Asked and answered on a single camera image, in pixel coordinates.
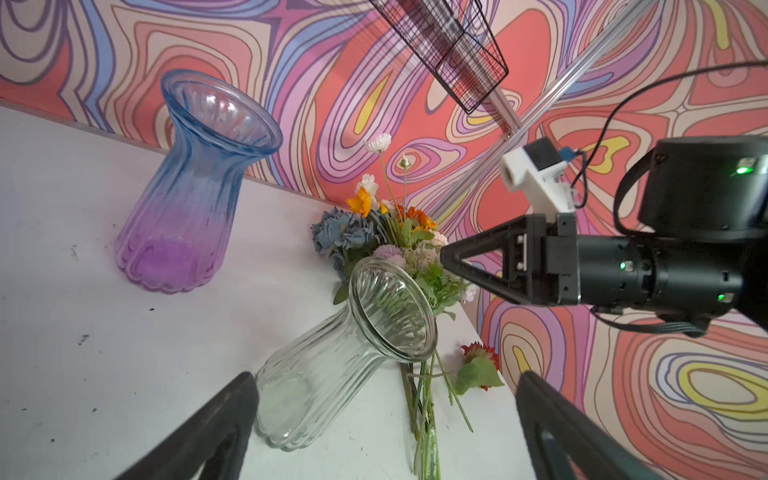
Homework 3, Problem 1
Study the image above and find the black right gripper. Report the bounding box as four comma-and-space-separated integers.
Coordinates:
440, 213, 655, 306

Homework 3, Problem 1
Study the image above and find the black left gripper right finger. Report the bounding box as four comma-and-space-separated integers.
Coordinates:
516, 371, 659, 480

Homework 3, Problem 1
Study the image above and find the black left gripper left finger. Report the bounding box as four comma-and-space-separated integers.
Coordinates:
119, 372, 258, 479

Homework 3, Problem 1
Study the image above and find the clear ribbed glass vase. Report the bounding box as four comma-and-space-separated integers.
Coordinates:
255, 257, 437, 451

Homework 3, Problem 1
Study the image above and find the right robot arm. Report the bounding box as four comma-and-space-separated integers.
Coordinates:
440, 136, 767, 338

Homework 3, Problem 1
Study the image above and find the purple blue glass vase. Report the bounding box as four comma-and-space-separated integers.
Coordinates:
114, 70, 283, 294

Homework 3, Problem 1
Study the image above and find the red flower with leaf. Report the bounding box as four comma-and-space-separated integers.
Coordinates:
454, 342, 505, 395

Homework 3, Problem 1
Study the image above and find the mixed flower bouquet pile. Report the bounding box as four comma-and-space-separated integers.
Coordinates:
310, 132, 481, 480

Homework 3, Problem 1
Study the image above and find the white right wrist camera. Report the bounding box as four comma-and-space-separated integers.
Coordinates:
500, 138, 576, 222

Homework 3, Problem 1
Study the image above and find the black wire basket back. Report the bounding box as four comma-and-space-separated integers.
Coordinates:
371, 0, 509, 114

